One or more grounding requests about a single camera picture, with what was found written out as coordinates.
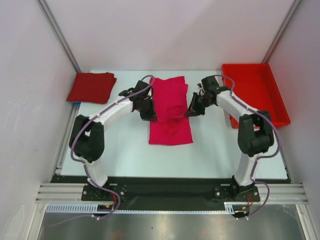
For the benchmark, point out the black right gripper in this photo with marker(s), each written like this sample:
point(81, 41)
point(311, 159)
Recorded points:
point(197, 105)

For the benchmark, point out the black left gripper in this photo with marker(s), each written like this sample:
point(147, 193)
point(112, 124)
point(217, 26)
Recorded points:
point(151, 115)

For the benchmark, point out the pink t shirt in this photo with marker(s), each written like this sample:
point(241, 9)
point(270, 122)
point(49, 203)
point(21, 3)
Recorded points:
point(172, 128)

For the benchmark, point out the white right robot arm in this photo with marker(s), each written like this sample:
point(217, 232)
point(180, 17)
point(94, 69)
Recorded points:
point(255, 130)

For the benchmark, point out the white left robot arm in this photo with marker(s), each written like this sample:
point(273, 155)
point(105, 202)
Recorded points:
point(87, 140)

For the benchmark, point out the red plastic bin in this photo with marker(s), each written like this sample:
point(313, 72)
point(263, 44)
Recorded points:
point(255, 84)

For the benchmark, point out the folded dark red shirt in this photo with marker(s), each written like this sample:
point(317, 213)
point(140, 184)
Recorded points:
point(91, 87)

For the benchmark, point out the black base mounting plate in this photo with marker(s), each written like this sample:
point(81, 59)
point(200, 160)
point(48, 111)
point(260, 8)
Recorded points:
point(163, 194)

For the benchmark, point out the right corner frame post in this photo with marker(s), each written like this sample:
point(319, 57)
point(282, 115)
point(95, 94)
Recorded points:
point(293, 9)

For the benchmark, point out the corner frame post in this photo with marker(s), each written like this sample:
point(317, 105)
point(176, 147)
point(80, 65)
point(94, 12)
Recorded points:
point(54, 25)
point(293, 9)

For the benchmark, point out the grey slotted cable duct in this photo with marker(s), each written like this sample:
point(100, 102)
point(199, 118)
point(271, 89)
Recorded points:
point(79, 208)

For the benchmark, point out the left corner frame post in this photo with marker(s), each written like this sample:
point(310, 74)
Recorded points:
point(54, 25)

